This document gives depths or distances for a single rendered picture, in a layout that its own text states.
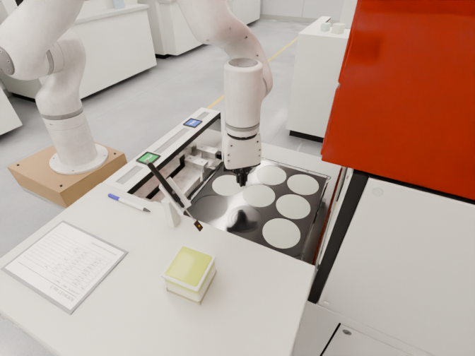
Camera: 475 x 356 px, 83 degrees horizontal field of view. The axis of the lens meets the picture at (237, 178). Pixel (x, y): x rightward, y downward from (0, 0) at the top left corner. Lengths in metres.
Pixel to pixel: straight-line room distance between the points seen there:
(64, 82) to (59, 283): 0.60
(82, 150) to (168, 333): 0.70
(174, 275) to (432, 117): 0.45
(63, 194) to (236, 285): 0.65
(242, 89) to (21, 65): 0.58
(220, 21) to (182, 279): 0.48
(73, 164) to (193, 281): 0.70
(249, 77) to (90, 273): 0.51
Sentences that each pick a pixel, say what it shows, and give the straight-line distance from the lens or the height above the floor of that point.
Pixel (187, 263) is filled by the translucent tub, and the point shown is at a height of 1.03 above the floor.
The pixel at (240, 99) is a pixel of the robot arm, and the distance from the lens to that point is 0.59.
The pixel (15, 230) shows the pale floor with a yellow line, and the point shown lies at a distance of 2.43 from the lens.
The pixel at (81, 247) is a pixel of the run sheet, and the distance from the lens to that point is 0.71.
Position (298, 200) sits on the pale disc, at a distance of 0.83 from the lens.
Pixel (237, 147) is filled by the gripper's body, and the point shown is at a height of 1.10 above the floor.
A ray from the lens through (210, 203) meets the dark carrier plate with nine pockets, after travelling 0.80.
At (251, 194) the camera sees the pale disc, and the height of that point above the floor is 0.90.
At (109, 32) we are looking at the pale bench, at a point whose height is 0.68.
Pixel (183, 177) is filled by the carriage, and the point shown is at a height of 0.88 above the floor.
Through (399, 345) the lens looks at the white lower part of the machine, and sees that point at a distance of 0.79.
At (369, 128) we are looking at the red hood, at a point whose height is 1.29.
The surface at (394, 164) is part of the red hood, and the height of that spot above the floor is 1.25.
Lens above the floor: 1.47
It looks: 40 degrees down
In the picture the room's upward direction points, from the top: straight up
